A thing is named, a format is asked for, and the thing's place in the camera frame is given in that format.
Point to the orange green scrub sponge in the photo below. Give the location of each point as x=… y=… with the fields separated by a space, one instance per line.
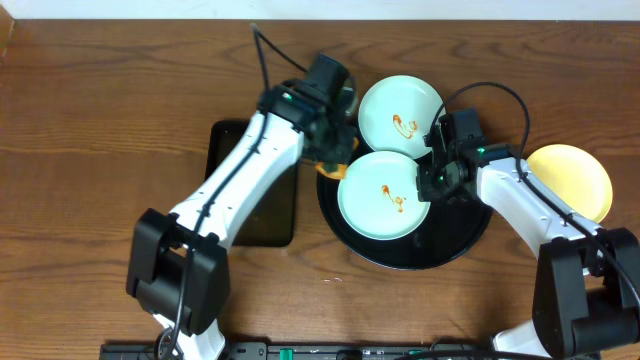
x=335 y=170

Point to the black rectangular tray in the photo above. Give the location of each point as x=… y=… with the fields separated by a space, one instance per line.
x=271 y=223

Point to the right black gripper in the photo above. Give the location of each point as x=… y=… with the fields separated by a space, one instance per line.
x=430 y=186

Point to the yellow plate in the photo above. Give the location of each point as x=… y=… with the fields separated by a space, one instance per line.
x=576 y=177

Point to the black round tray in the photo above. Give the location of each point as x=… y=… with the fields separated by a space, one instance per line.
x=452 y=227

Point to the light blue plate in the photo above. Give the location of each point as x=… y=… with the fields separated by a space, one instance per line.
x=396 y=114
x=378 y=196

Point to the light blue plate top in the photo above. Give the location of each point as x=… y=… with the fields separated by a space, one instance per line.
x=396 y=114

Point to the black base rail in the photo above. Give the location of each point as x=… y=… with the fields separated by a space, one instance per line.
x=262 y=351

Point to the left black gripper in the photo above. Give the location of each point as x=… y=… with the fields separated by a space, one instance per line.
x=338 y=151

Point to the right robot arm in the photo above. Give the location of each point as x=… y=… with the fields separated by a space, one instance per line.
x=586 y=296

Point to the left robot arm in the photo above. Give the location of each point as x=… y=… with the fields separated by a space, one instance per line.
x=178 y=268

